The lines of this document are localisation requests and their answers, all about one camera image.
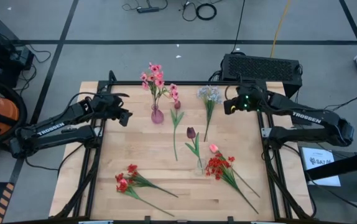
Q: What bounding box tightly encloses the dark purple artificial tulip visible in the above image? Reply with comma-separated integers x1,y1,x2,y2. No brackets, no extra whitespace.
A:
184,126,203,169

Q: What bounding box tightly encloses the yellow cable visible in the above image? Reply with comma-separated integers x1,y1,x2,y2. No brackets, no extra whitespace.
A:
269,0,292,59

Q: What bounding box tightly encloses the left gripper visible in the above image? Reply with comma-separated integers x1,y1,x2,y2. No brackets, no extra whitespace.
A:
93,92,133,127

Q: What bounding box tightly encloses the black perforated computer case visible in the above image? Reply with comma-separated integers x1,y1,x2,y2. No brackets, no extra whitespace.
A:
221,52,304,100

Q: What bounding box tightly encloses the pink artificial flower spray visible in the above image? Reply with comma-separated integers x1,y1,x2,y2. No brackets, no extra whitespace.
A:
140,62,180,110

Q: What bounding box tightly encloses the pink glass vase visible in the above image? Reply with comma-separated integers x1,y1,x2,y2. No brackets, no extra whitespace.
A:
151,104,165,124

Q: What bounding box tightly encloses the black aluminium table frame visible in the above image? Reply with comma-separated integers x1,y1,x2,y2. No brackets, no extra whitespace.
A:
52,70,315,224

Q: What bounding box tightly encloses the clear glass vase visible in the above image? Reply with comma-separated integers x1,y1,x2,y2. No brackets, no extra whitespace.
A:
195,157,208,175

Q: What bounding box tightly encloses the coiled black cable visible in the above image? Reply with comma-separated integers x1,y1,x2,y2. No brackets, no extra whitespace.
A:
195,2,218,22

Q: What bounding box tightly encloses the magenta artificial tulip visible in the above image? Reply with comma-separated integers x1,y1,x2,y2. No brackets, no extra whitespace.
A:
169,100,185,162

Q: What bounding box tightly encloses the red artificial flower spray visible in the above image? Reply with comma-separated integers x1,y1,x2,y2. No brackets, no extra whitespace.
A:
115,173,175,218
205,151,259,215
127,164,179,198

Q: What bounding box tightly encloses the orange and black vacuum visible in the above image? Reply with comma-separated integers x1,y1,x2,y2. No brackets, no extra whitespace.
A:
0,90,21,147

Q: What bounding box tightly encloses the grey side stand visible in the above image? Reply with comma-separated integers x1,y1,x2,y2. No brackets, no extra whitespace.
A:
299,146,357,224

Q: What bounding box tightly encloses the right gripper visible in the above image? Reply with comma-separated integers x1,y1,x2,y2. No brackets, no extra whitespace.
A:
223,85,268,115

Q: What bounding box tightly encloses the black beam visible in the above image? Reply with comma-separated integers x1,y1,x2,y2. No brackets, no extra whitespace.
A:
304,148,357,182

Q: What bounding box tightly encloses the black floor cable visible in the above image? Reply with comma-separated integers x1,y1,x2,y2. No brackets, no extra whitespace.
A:
230,0,247,54

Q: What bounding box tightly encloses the white artificial flower spray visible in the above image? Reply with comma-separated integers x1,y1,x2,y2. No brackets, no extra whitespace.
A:
196,85,223,143

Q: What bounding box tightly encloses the black power strip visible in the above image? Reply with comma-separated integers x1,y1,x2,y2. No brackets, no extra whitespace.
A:
136,6,160,14

